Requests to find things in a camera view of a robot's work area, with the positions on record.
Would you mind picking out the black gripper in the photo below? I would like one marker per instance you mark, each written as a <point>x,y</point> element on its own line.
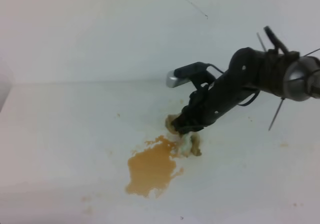
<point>208,104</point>

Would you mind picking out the green stained rag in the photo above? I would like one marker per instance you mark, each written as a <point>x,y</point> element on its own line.
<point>187,144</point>

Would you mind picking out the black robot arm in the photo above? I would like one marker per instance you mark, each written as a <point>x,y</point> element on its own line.
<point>277,71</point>

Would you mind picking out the brown coffee stain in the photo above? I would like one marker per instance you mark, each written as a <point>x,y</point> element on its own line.
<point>153,168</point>

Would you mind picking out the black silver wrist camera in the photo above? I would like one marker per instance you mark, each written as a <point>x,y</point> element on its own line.
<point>196,73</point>

